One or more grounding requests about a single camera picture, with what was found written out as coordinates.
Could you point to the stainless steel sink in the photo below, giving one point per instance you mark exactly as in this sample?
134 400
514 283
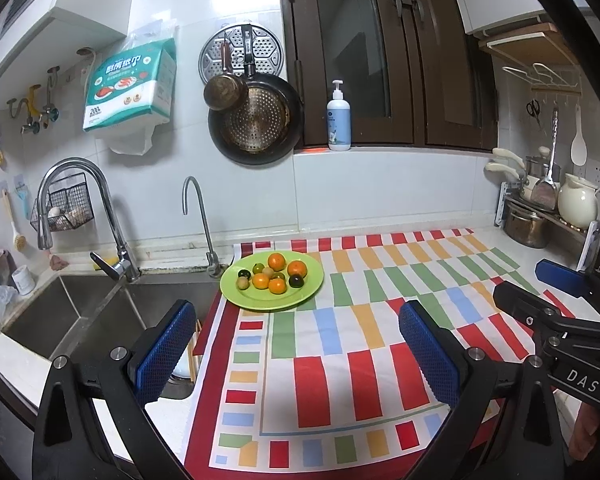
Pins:
95 320

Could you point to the white pump soap bottle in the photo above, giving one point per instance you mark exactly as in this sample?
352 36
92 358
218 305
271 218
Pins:
339 125

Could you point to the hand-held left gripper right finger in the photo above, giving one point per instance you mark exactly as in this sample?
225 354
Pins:
430 355

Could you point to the kitchen paper towel pack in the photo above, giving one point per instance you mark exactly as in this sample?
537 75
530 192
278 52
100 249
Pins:
130 85

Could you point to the black frying pan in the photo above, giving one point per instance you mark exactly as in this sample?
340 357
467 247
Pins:
297 125

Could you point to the brass colander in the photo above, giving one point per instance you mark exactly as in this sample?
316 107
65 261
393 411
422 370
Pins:
255 120

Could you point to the cream ceramic jug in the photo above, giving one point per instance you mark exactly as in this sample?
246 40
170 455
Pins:
577 205

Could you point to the round metal steamer plate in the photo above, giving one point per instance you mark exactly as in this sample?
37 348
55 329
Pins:
265 50

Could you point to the white cup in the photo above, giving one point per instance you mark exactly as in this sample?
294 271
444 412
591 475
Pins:
24 280

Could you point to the brass ladle pot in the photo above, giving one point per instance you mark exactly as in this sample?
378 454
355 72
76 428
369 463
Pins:
225 92

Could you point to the stainless steel pot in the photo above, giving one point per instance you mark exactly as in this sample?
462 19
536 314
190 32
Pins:
525 227

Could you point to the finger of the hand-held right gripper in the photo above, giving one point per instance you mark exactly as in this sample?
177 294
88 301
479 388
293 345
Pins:
560 276
520 302

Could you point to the metal wall hook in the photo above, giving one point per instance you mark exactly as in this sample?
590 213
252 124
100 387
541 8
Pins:
50 90

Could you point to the white rice spoon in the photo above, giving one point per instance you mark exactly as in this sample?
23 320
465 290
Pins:
578 152

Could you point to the white bowl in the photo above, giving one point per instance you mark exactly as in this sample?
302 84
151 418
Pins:
184 372

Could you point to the striped colourful tablecloth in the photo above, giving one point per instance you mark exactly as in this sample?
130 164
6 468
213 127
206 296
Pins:
370 320

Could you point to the black scissors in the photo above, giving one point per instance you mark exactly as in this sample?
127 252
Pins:
533 109

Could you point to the slender chrome faucet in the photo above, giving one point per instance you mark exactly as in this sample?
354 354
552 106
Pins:
212 260

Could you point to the large chrome pull-down faucet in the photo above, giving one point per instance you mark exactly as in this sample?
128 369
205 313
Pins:
125 265

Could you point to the dark brown window frame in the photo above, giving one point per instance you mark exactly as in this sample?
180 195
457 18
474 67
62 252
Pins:
410 60

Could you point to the metal dish rack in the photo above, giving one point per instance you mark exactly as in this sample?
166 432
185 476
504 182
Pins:
500 205

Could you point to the yellow wall hook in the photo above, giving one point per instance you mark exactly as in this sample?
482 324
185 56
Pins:
31 100

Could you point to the steel lidded pot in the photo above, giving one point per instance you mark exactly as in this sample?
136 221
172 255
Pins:
535 167

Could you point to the person's right hand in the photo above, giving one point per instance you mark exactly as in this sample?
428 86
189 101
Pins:
587 430

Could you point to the orange mandarin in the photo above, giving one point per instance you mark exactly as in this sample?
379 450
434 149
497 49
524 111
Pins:
297 268
277 287
276 260
260 282

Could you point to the white wall socket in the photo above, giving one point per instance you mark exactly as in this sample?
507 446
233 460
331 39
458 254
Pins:
597 172

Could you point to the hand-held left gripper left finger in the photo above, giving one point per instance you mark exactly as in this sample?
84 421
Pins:
167 350

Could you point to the metal slotted spatula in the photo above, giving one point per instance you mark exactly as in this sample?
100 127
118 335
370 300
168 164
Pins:
545 192

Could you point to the green plate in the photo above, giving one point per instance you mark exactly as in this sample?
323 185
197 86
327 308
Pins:
307 295

